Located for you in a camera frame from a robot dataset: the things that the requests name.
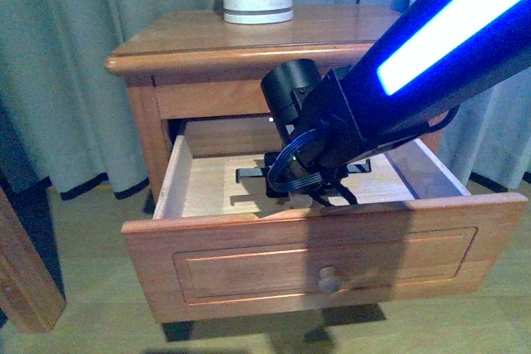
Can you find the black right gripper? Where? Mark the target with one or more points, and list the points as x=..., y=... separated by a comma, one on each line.
x=285, y=175

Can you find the wooden drawer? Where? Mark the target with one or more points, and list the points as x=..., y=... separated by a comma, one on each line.
x=216, y=248

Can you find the black robot arm blue light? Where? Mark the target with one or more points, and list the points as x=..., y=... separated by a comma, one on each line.
x=437, y=55

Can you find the wooden nightstand cabinet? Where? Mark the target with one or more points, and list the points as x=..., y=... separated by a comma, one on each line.
x=193, y=64

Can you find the grey curtain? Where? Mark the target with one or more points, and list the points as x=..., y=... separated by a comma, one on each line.
x=64, y=117

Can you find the wooden furniture edge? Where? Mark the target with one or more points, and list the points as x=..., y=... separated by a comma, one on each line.
x=29, y=296

